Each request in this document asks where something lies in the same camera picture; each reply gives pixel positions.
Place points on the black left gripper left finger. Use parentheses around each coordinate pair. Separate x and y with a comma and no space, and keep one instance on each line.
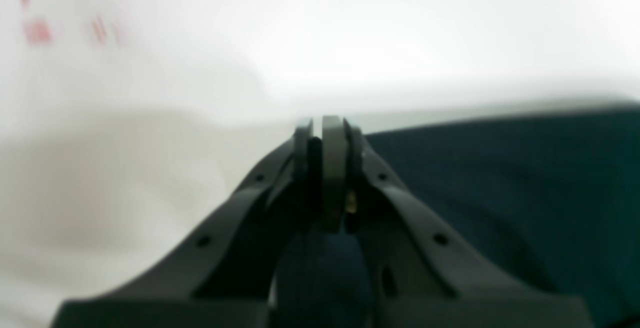
(220,275)

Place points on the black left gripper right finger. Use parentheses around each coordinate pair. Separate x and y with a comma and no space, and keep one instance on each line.
(424,274)

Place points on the black T-shirt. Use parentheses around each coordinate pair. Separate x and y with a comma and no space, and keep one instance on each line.
(551,198)

